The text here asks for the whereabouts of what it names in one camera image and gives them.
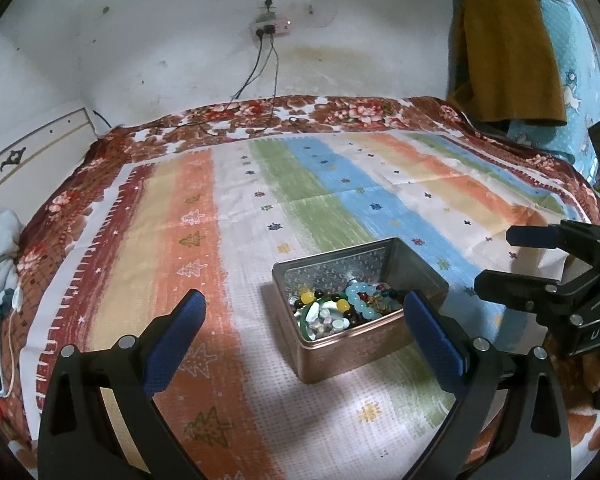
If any copper metal tin box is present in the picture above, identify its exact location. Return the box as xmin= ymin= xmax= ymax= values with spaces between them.
xmin=272 ymin=237 xmax=449 ymax=384

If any light blue bead bracelet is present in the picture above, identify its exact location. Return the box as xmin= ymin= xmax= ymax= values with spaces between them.
xmin=343 ymin=280 xmax=385 ymax=322

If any green jade bangle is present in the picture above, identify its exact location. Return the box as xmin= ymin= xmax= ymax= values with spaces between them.
xmin=299 ymin=300 xmax=351 ymax=341

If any yellow and black bead bracelet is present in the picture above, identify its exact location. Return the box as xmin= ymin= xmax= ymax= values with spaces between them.
xmin=292 ymin=288 xmax=361 ymax=331

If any striped colourful bed mat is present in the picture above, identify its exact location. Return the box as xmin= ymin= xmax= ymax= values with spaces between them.
xmin=17 ymin=129 xmax=600 ymax=480

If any blue patterned quilt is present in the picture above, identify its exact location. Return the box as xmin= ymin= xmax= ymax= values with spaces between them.
xmin=506 ymin=0 xmax=600 ymax=185

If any brown hanging garment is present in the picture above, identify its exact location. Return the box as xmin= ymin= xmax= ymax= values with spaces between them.
xmin=449 ymin=0 xmax=567 ymax=126

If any red floral bedsheet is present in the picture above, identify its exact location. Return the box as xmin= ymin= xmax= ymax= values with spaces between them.
xmin=0 ymin=93 xmax=600 ymax=480

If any white headboard panel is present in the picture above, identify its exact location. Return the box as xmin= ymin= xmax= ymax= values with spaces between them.
xmin=0 ymin=105 xmax=97 ymax=222

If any black cable on bed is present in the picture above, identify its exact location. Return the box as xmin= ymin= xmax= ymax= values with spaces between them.
xmin=179 ymin=29 xmax=301 ymax=137

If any wall power socket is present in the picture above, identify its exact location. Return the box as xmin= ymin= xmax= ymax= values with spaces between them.
xmin=249 ymin=0 xmax=292 ymax=38

